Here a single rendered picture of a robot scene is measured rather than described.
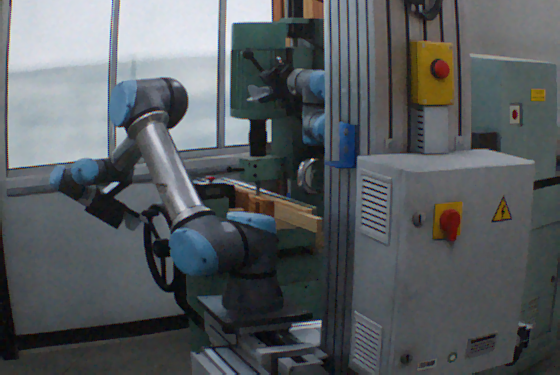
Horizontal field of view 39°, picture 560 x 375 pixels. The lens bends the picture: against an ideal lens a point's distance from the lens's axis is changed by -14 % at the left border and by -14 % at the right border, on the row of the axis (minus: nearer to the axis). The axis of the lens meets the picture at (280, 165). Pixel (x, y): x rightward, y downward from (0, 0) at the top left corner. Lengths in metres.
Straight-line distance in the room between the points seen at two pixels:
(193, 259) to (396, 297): 0.53
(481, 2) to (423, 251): 3.65
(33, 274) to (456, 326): 2.58
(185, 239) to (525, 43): 3.31
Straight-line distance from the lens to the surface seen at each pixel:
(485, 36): 5.18
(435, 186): 1.64
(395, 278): 1.67
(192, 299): 3.07
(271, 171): 2.87
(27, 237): 3.93
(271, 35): 2.77
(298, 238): 2.67
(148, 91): 2.17
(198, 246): 1.97
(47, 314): 4.05
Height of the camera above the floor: 1.48
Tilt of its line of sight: 9 degrees down
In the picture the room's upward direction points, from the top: straight up
